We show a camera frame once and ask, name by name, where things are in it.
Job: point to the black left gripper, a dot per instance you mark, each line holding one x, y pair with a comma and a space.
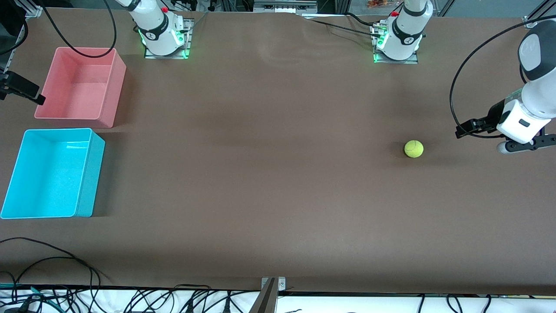
494, 115

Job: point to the yellow-green tennis ball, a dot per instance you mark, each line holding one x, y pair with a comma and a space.
414, 148

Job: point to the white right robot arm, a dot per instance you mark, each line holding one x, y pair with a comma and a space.
156, 30

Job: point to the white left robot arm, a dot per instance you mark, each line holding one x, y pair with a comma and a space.
406, 34

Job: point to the pink plastic bin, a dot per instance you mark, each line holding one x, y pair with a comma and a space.
78, 87

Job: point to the blue plastic bin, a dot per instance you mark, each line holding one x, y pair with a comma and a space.
47, 174

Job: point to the orange background object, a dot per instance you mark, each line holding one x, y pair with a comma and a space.
378, 3

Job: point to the grey device box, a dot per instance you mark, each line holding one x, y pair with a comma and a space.
284, 6

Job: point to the aluminium frame profile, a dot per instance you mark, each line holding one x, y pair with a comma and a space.
34, 8
536, 15

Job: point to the grey metal camera mount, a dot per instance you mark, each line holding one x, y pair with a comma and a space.
267, 300

